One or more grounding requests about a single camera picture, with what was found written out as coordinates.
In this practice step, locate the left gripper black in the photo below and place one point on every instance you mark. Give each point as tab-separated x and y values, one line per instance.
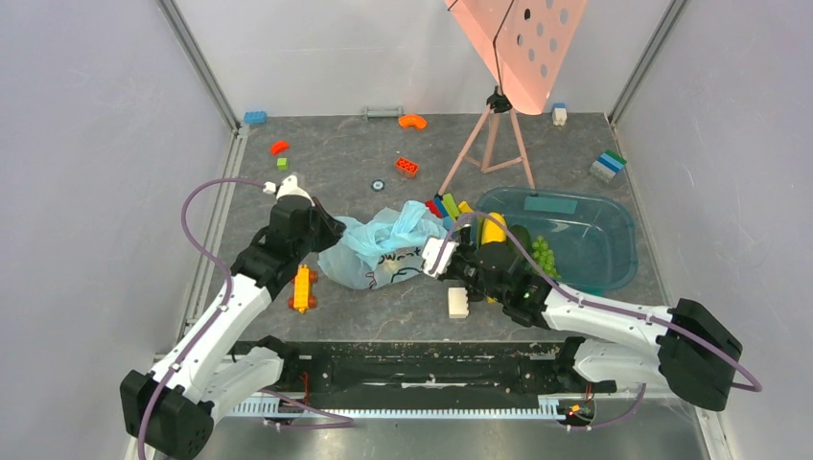
333	228

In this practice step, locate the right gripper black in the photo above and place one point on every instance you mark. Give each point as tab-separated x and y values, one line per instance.
462	269

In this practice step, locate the yellow fake fruit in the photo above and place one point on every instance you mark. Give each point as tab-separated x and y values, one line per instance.
493	229

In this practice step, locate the light blue plastic bag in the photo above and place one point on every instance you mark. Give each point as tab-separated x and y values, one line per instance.
382	251

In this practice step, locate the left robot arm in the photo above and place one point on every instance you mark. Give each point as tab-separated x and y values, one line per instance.
175	406

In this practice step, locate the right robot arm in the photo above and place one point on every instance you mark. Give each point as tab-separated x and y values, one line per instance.
685	347

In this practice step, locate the green fake avocado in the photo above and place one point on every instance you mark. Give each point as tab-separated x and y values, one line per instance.
523	236

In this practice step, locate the green fake grapes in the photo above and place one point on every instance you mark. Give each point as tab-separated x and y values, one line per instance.
543	255

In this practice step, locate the cream toy brick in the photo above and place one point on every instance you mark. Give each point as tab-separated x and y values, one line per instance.
458	305

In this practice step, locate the orange yellow toy car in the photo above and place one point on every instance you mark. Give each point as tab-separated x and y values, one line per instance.
302	298

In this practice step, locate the red curved toy piece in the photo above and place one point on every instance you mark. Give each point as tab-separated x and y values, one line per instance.
279	147

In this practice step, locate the colourful brick pile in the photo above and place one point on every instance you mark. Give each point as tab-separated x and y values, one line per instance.
447	209

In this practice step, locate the teal plastic bin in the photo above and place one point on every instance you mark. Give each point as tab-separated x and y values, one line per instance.
592	237

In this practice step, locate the blue toy brick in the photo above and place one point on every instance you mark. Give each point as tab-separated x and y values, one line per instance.
256	117

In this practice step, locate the orange flat toy brick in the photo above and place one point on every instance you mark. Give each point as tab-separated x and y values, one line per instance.
406	167

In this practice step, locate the grey toy bar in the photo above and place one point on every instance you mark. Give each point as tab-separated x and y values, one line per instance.
382	112

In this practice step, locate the orange curved toy piece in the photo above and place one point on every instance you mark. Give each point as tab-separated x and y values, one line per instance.
412	121

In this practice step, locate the stacked grey blue green bricks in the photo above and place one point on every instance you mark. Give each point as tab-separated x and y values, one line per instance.
607	166

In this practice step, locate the pink wooden tripod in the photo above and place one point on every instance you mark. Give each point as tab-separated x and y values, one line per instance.
496	105

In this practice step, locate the white blue small brick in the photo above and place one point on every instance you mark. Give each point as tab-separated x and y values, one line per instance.
559	114

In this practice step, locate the pink perforated board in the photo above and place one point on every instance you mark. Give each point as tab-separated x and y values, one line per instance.
523	43

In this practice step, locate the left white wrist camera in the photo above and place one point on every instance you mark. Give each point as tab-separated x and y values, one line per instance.
289	186

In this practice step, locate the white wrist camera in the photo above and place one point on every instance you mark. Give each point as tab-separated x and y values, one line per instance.
437	256
289	186

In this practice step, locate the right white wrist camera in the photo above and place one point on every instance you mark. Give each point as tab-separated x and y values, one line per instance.
437	256

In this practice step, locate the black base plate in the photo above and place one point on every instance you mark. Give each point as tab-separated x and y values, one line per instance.
426	374

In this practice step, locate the white toothed rail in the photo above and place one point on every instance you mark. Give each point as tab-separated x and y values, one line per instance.
266	406

